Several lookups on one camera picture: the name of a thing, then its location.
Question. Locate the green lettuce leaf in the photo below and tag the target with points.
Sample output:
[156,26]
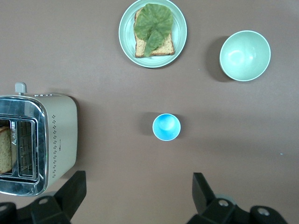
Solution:
[154,23]

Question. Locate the beige chrome toaster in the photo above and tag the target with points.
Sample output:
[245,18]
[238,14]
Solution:
[60,130]

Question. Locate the brown toast slice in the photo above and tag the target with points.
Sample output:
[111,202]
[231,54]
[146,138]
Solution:
[5,151]

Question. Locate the blue cup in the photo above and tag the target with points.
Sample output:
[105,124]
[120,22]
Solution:
[166,127]

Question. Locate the pale green bowl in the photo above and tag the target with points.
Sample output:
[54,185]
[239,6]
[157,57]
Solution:
[245,56]

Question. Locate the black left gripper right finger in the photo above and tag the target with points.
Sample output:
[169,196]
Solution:
[205,196]

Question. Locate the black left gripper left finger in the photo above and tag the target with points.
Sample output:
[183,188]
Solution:
[72,193]

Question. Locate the pale green plate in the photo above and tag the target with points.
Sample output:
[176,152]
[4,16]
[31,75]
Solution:
[180,32]

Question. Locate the bread slice under lettuce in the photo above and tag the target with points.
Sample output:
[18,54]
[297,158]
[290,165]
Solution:
[163,47]

